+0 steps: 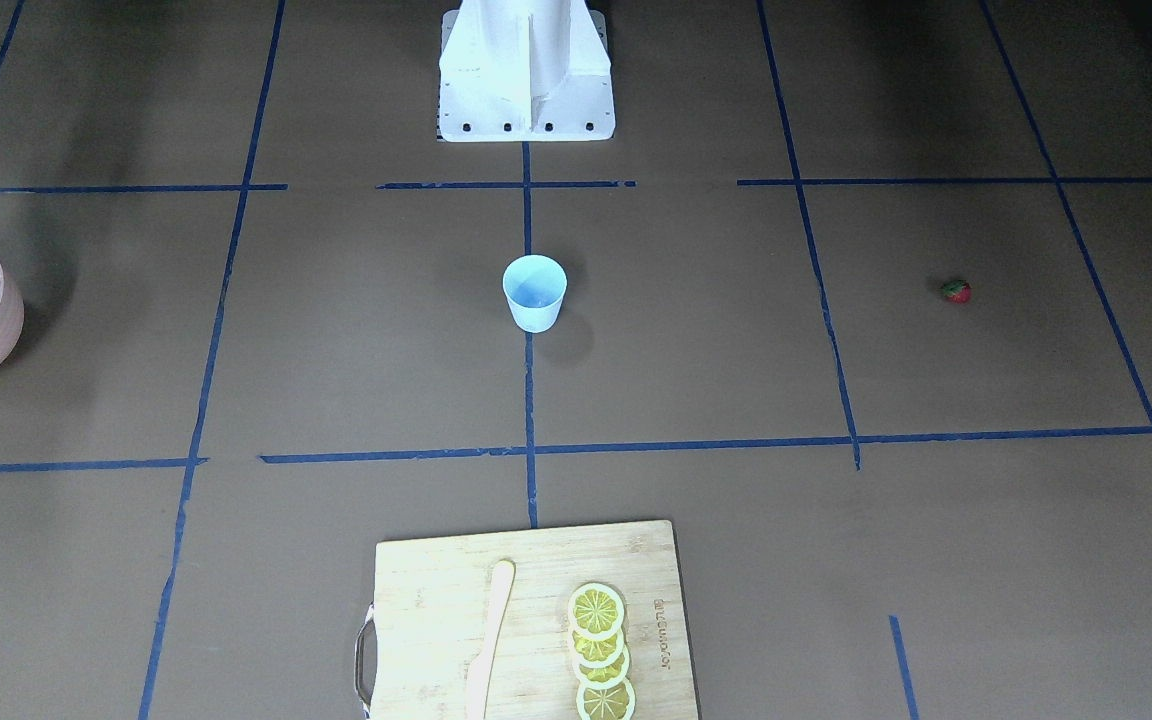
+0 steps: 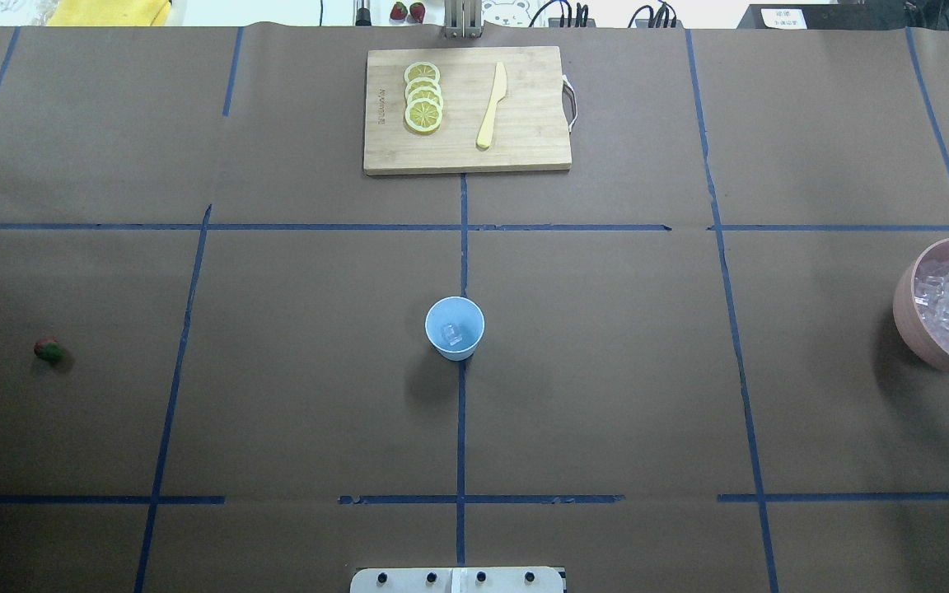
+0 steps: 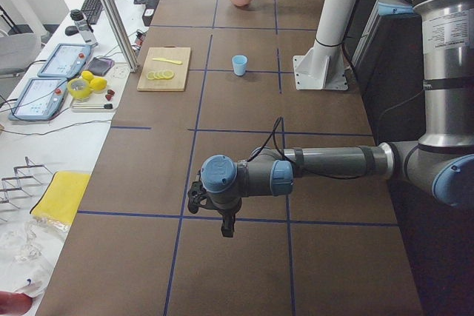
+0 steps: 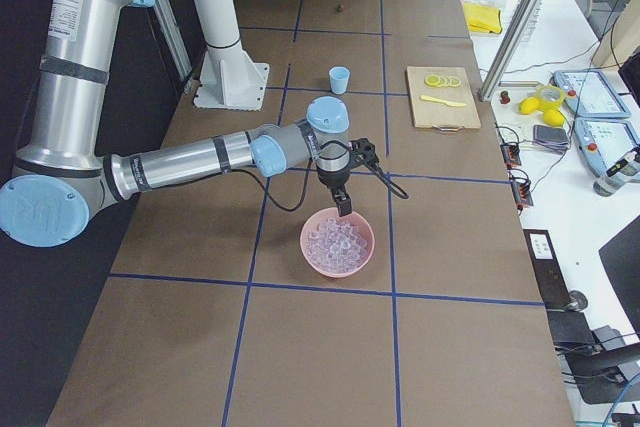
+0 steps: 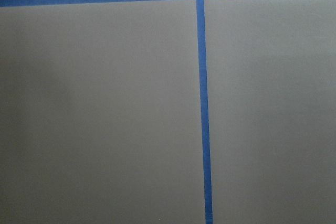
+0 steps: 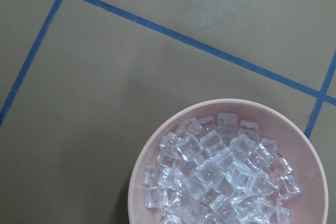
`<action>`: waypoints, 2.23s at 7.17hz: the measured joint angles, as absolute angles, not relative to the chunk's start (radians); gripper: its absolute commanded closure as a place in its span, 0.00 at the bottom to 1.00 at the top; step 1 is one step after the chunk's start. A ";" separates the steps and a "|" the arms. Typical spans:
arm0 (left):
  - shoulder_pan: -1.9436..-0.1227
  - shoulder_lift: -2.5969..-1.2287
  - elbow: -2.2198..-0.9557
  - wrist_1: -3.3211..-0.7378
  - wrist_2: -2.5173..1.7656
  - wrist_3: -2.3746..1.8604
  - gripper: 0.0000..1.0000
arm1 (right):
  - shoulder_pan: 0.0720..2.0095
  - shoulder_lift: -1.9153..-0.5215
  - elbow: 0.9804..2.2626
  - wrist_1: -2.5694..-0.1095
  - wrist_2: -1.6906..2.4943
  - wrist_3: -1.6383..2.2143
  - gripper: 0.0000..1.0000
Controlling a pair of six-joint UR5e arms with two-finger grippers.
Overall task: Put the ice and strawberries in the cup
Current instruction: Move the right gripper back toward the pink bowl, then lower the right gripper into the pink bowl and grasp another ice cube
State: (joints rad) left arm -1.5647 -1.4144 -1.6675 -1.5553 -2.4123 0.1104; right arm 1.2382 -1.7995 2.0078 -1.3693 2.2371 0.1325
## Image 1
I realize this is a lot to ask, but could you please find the light blue plastic cup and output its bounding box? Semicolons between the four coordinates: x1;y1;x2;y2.
502;253;568;333

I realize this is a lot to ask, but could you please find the top lemon slice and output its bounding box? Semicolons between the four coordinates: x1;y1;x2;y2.
567;582;626;641

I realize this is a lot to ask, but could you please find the lemon slice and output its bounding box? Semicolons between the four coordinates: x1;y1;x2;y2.
573;647;632;691
567;582;626;641
575;679;637;720
568;629;626;669

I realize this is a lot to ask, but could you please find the bamboo cutting board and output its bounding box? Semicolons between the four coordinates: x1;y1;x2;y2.
370;520;699;719

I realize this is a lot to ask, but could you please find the bottom lemon slice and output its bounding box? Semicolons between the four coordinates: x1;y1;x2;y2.
575;679;637;720

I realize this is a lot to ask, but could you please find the red strawberry on table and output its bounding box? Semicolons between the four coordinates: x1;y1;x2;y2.
940;279;973;304

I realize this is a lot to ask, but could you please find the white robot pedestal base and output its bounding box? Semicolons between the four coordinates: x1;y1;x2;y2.
435;1;616;143

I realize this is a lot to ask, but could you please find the metal cutting board handle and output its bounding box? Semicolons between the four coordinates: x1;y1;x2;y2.
353;602;376;719

